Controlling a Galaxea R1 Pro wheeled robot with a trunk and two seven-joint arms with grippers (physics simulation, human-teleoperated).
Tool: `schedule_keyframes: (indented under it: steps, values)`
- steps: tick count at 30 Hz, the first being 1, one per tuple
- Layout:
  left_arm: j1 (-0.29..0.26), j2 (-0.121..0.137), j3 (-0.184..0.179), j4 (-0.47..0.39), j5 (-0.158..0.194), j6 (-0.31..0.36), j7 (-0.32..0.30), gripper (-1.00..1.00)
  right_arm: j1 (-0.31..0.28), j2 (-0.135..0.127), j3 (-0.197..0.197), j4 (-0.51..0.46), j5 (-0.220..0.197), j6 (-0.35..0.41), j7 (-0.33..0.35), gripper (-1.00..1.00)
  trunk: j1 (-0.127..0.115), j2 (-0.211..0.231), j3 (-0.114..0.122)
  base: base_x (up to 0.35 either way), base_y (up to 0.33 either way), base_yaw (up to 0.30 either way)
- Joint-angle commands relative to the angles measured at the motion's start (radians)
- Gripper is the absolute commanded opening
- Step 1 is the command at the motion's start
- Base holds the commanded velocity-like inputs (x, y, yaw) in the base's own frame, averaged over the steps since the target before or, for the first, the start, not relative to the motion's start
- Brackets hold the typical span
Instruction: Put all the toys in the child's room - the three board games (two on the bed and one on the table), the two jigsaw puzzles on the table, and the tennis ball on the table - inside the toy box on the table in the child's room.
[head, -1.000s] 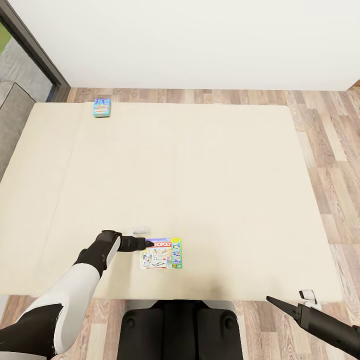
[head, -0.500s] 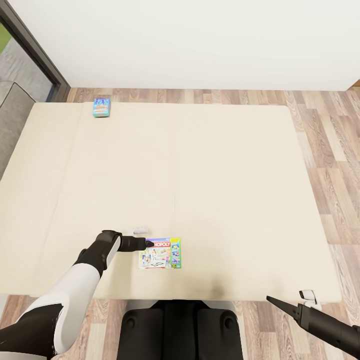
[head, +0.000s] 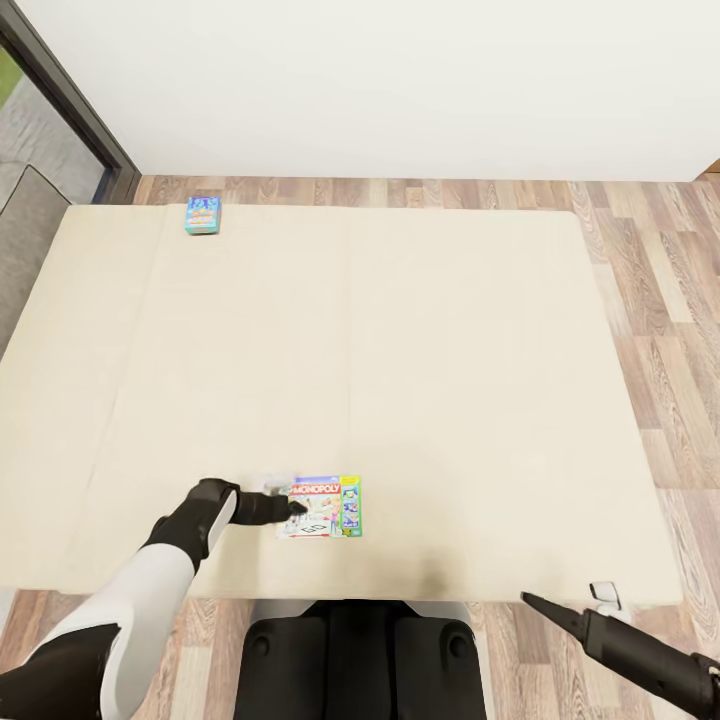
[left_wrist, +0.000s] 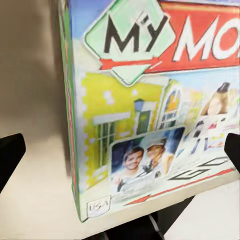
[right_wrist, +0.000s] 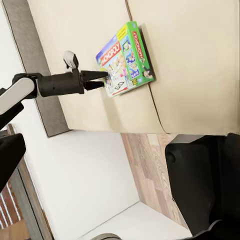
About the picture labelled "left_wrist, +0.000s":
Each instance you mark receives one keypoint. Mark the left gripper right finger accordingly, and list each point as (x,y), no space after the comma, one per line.
(232,149)

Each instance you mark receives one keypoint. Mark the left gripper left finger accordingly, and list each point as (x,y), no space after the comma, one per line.
(12,149)

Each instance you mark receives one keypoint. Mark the bed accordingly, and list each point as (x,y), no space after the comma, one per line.
(36,202)

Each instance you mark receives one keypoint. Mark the board game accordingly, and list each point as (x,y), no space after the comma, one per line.
(152,91)

